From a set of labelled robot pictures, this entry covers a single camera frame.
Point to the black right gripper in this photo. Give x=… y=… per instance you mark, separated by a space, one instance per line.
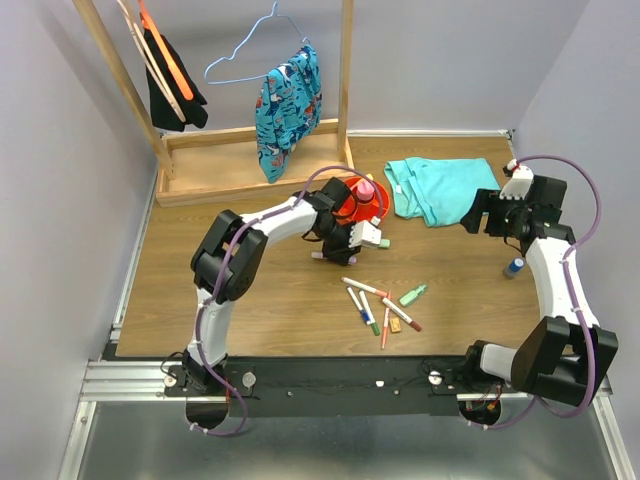
x=487 y=200

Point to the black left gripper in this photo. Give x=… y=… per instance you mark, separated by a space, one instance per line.
x=342 y=253

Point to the white marker red cap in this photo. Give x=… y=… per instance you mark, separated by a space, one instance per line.
x=364 y=287

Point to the white marker maroon cap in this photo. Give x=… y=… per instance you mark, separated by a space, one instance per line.
x=402 y=315

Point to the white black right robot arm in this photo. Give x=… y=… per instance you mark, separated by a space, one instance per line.
x=566 y=357

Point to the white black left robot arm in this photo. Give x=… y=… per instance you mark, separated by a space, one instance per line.
x=227 y=260

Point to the orange round divided organizer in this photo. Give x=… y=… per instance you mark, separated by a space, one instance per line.
x=351 y=212

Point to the teal folded t-shirt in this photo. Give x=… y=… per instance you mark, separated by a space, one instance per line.
x=440 y=192

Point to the blue capped grey bottle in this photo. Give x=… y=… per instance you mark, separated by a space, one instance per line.
x=514 y=268

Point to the orange pen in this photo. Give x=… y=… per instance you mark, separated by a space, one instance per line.
x=385 y=328

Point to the white marker green cap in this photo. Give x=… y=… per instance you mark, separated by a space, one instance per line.
x=371 y=321

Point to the small green bottle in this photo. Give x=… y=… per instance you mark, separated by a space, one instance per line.
x=413 y=295

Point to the small tan eraser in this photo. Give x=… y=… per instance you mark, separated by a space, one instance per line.
x=395 y=325

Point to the wooden clothes rack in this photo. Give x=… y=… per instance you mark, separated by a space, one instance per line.
x=220 y=165

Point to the blue patterned hanging shirt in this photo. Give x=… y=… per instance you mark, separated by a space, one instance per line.
x=287 y=109

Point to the orange plastic hanger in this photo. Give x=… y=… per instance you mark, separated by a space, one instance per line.
x=175 y=71

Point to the light wooden hanger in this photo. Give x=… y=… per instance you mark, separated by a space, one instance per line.
x=150 y=62

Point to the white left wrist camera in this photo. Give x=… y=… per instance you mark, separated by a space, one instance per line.
x=364 y=234

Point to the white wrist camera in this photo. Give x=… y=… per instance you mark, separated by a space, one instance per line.
x=520 y=180
x=364 y=234

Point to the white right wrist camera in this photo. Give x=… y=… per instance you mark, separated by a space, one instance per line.
x=520 y=180

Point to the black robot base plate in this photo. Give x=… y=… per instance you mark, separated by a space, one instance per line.
x=333 y=387

